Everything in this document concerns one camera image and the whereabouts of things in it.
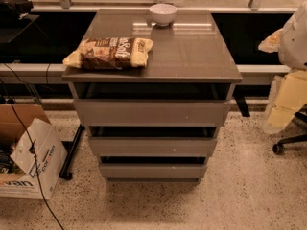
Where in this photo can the white ceramic bowl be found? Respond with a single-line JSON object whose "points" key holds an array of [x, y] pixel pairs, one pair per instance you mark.
{"points": [[163, 14]]}

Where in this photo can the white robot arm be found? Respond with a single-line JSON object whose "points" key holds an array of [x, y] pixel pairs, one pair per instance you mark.
{"points": [[290, 42]]}

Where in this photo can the grey drawer cabinet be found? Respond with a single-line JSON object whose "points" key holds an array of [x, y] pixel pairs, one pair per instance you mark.
{"points": [[188, 62]]}

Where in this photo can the grey middle drawer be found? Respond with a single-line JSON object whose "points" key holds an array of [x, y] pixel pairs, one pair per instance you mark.
{"points": [[153, 146]]}

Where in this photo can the black office chair base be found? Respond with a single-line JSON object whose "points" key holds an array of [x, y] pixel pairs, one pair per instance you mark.
{"points": [[278, 148]]}

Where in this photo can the grey bottom drawer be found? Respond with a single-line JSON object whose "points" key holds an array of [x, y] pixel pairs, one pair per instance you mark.
{"points": [[153, 171]]}

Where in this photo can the brown snack chip bag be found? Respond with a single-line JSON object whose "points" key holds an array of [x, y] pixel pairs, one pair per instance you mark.
{"points": [[110, 53]]}

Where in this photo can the white cardboard box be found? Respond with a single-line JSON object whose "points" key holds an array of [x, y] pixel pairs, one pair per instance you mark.
{"points": [[35, 150]]}

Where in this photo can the black table leg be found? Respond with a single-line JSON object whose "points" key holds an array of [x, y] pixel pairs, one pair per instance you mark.
{"points": [[70, 147]]}

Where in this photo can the grey drawer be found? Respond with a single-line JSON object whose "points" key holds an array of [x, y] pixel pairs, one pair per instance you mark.
{"points": [[153, 146], [128, 113], [153, 171]]}

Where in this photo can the grey top drawer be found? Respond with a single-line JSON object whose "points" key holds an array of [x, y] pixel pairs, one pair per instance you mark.
{"points": [[128, 113]]}

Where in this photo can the black bag on shelf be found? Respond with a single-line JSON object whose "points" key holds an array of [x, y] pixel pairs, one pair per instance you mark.
{"points": [[13, 10]]}

